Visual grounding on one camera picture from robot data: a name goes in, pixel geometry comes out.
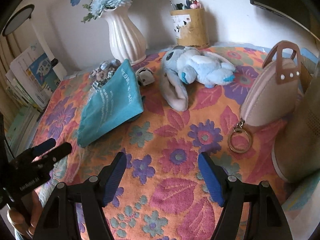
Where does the person's left hand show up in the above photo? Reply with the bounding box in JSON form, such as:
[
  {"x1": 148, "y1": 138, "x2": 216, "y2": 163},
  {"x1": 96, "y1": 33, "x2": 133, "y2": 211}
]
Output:
[{"x1": 7, "y1": 192, "x2": 43, "y2": 236}]

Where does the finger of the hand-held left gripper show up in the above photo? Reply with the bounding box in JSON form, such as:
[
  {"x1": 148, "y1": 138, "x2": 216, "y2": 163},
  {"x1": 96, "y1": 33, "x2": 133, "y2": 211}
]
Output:
[
  {"x1": 30, "y1": 138, "x2": 56, "y2": 156},
  {"x1": 46, "y1": 142, "x2": 73, "y2": 167}
]

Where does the white ribbed vase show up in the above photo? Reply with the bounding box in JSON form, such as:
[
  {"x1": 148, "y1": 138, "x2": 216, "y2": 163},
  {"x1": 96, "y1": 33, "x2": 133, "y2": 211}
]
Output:
[{"x1": 102, "y1": 6, "x2": 147, "y2": 66}]

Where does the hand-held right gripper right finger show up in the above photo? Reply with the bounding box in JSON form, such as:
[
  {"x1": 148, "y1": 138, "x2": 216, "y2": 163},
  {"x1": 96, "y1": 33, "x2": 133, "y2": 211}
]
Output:
[{"x1": 198, "y1": 152, "x2": 293, "y2": 240}]

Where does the brass key ring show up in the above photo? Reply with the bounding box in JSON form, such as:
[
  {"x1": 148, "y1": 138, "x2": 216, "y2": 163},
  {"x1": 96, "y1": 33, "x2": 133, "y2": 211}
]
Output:
[{"x1": 228, "y1": 121, "x2": 252, "y2": 153}]

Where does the light blue plush toy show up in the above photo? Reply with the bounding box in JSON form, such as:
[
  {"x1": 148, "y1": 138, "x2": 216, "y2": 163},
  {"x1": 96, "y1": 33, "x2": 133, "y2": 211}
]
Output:
[{"x1": 160, "y1": 45, "x2": 236, "y2": 112}]

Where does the beige cylindrical appliance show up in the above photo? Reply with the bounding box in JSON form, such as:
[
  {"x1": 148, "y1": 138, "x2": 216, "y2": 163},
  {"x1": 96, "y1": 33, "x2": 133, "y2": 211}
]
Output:
[{"x1": 271, "y1": 62, "x2": 320, "y2": 183}]

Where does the teal drawstring pouch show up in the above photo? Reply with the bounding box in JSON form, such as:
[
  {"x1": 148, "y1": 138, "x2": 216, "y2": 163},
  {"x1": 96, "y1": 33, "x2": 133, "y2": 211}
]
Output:
[{"x1": 76, "y1": 59, "x2": 144, "y2": 147}]

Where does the row of books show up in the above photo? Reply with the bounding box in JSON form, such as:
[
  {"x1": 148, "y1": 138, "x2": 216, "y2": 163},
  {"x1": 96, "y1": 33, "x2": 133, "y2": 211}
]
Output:
[{"x1": 5, "y1": 42, "x2": 62, "y2": 140}]

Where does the bunch of pens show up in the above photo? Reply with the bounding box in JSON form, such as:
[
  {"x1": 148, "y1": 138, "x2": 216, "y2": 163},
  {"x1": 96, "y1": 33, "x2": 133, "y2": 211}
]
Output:
[{"x1": 170, "y1": 0, "x2": 202, "y2": 11}]

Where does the patterned fabric hair tie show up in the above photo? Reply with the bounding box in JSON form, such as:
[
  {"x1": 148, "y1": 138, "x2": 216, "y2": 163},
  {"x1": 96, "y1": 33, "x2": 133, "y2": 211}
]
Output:
[{"x1": 90, "y1": 69, "x2": 116, "y2": 81}]

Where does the cardboard pen holder with pens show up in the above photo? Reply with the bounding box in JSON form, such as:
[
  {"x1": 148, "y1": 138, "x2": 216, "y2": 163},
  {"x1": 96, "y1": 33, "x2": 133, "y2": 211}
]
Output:
[{"x1": 170, "y1": 7, "x2": 210, "y2": 49}]

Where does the beige round purse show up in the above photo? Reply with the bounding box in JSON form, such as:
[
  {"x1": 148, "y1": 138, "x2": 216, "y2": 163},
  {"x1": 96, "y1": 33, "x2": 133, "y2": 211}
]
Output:
[{"x1": 240, "y1": 40, "x2": 307, "y2": 133}]

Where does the small white black toy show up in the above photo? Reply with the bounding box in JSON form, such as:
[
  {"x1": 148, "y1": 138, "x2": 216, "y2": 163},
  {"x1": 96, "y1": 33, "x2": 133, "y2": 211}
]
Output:
[{"x1": 136, "y1": 67, "x2": 155, "y2": 87}]

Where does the round black desk lamp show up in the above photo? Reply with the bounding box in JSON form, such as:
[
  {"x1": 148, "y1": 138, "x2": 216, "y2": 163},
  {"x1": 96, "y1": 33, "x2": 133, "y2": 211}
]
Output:
[{"x1": 2, "y1": 4, "x2": 35, "y2": 37}]

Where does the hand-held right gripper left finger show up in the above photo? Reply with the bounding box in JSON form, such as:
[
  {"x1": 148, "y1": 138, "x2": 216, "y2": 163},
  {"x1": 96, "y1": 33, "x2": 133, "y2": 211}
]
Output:
[{"x1": 37, "y1": 152, "x2": 127, "y2": 240}]

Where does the floral orange tablecloth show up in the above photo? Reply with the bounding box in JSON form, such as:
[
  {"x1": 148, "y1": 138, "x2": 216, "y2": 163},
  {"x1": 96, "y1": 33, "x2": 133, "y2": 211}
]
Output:
[{"x1": 30, "y1": 44, "x2": 320, "y2": 240}]

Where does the blue bead hair tie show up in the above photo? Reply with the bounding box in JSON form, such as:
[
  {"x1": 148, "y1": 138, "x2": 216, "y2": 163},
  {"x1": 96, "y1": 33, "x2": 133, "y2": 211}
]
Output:
[{"x1": 100, "y1": 59, "x2": 121, "y2": 72}]

